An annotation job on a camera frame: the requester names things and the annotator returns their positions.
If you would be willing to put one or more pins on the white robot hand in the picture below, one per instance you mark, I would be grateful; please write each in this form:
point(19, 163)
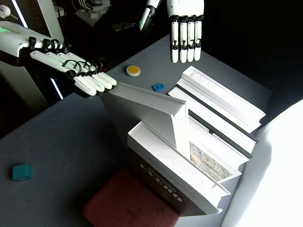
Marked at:
point(14, 40)
point(184, 7)

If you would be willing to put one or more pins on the plain white hardcover book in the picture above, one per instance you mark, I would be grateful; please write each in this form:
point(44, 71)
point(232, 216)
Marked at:
point(142, 111)

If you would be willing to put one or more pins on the white book FASHIONINDIA spine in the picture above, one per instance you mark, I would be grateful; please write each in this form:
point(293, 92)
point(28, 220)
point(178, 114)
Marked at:
point(225, 94)

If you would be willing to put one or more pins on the white book 1000 spine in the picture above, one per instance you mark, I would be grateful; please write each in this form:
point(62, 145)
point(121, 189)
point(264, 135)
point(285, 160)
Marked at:
point(225, 112)

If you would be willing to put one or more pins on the black book The Most Excellent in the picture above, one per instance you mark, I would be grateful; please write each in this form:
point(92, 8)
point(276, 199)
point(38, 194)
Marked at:
point(225, 128)

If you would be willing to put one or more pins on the dark-cover book with large lettering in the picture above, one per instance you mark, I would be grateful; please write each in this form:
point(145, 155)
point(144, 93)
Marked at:
point(189, 172)

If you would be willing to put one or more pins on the red book with script print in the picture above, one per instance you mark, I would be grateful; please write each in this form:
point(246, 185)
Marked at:
point(123, 201)

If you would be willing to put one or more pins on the white light strip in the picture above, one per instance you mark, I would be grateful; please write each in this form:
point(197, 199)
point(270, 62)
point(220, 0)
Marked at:
point(20, 14)

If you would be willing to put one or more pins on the white round device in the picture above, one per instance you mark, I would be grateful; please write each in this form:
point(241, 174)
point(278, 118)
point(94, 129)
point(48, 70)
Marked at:
point(4, 11)

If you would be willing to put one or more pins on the white panel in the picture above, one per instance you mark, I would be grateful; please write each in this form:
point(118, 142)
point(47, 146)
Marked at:
point(21, 94)

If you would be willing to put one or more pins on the grey flat device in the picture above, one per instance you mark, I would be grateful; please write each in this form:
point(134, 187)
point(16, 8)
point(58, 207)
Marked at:
point(122, 26)

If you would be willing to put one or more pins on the yellow and white disc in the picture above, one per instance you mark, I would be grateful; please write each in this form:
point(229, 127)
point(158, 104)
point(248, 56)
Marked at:
point(133, 70)

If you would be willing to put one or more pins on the blue block with two holes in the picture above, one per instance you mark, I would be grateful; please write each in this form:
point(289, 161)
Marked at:
point(158, 87)

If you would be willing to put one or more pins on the grey table cloth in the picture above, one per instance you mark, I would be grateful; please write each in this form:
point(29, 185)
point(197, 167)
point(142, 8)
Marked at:
point(59, 142)

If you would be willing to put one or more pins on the teal cube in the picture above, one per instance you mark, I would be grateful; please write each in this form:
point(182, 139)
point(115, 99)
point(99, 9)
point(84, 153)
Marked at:
point(22, 172)

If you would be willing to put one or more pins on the white backdrop sheet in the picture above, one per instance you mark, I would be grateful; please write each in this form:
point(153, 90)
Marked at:
point(272, 177)

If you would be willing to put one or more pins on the white post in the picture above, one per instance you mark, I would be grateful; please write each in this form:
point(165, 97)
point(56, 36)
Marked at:
point(50, 21)

